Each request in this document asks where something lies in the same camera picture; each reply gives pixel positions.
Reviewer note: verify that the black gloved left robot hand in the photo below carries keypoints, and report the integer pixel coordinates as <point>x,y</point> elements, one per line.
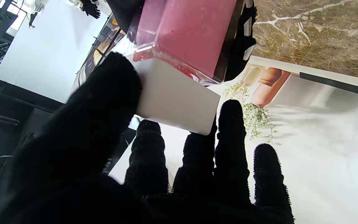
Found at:
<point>73,155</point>

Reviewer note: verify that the clear square bottle pink seasoning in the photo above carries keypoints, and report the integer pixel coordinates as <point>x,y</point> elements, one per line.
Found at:
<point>191,31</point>

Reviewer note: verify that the white square bottle cap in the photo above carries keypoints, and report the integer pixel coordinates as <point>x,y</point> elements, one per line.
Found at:
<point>176,99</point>

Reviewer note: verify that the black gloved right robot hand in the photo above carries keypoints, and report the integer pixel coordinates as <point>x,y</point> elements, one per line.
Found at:
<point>241,46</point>

